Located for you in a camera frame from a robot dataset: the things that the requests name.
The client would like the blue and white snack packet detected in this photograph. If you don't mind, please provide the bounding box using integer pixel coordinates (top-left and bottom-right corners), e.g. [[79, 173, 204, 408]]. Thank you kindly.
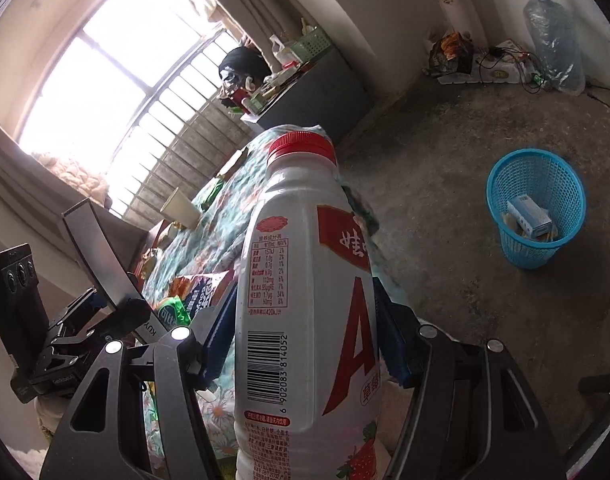
[[185, 271, 237, 319]]

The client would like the green plastic storage basket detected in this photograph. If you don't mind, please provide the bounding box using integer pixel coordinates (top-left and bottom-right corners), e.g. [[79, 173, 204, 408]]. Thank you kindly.
[[285, 27, 333, 61]]

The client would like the cream paper cup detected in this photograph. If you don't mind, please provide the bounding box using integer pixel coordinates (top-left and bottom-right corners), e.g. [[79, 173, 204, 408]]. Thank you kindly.
[[160, 187, 202, 229]]

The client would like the tangled black cable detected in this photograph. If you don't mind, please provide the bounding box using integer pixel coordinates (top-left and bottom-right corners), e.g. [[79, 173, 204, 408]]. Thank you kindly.
[[477, 47, 553, 95]]

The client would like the beige quilt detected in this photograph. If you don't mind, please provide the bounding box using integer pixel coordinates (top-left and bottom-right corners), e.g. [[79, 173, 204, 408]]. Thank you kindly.
[[32, 152, 110, 207]]

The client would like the yellow snack packet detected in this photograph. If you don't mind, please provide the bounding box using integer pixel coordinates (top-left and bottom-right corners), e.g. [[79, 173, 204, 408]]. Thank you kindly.
[[215, 148, 250, 182]]

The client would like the glossy green snack packet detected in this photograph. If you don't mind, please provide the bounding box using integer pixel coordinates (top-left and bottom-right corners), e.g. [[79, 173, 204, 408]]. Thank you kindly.
[[156, 296, 192, 326]]

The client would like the blue mesh waste basket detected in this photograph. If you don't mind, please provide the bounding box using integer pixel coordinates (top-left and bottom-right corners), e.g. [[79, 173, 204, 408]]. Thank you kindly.
[[487, 149, 586, 271]]

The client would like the metal window railing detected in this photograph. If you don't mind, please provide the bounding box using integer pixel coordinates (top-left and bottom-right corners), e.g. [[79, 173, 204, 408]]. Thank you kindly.
[[108, 27, 258, 226]]

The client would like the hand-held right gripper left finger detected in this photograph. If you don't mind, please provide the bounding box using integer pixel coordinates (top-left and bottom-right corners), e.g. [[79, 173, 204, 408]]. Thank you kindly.
[[39, 272, 239, 480]]

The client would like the large blue water jug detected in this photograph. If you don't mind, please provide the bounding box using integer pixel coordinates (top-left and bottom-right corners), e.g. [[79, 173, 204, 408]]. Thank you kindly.
[[522, 0, 586, 97]]

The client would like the black snack bag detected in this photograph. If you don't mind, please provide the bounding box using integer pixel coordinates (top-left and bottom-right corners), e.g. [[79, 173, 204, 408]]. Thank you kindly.
[[430, 32, 476, 78]]

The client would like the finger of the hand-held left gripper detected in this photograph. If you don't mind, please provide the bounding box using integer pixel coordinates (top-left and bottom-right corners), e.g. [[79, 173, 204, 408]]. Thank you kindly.
[[116, 298, 173, 346]]

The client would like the grey cabinet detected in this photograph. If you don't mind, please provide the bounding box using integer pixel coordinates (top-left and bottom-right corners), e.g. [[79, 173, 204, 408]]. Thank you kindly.
[[240, 50, 372, 147]]

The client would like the blue and white carton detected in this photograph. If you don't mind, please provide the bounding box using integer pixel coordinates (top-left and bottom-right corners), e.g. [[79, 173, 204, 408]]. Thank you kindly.
[[507, 196, 554, 238]]

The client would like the orange snack packet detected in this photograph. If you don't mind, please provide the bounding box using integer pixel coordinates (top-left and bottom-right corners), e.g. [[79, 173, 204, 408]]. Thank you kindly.
[[167, 274, 208, 302]]

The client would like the white milk bottle red cap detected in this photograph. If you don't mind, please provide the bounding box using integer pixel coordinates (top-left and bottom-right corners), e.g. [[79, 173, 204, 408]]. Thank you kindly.
[[233, 131, 386, 480]]

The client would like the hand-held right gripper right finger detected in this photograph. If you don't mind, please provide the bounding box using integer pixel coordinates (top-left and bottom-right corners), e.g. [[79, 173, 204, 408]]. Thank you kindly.
[[372, 280, 569, 480]]

